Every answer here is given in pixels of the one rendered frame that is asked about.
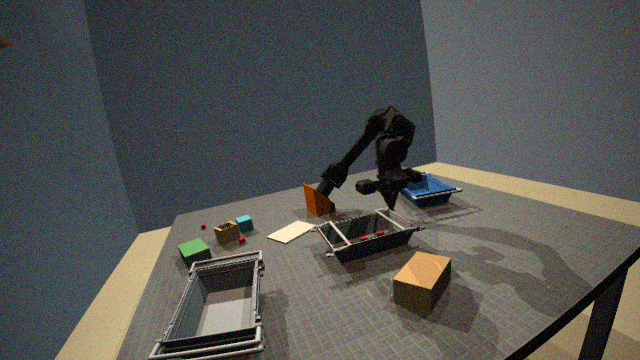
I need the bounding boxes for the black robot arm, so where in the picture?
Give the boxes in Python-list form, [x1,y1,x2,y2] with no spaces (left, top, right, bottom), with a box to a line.
[316,105,416,199]

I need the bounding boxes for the green box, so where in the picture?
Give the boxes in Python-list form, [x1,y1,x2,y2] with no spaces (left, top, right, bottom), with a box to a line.
[178,238,212,268]

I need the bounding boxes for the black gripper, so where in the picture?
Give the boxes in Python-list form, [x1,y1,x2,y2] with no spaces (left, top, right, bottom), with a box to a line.
[356,158,422,210]

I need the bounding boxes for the cream flat rectangular sheet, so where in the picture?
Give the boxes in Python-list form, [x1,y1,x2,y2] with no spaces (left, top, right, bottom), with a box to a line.
[267,221,316,244]

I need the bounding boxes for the teal cube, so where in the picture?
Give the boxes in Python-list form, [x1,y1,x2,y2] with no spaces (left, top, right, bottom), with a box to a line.
[235,215,254,234]

